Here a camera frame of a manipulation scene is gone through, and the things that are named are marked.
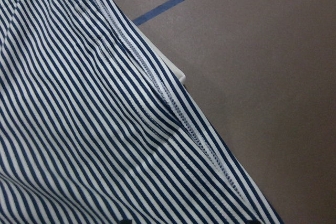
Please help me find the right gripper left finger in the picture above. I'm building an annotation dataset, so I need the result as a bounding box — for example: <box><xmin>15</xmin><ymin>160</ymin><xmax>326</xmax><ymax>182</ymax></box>
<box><xmin>120</xmin><ymin>219</ymin><xmax>132</xmax><ymax>224</ymax></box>

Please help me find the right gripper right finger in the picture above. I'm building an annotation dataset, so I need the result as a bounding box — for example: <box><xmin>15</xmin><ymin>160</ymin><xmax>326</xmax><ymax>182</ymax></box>
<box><xmin>246</xmin><ymin>220</ymin><xmax>260</xmax><ymax>224</ymax></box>

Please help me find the striped polo shirt white collar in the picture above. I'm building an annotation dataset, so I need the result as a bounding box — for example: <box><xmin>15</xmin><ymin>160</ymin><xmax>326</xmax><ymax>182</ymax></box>
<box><xmin>1</xmin><ymin>0</ymin><xmax>281</xmax><ymax>223</ymax></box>

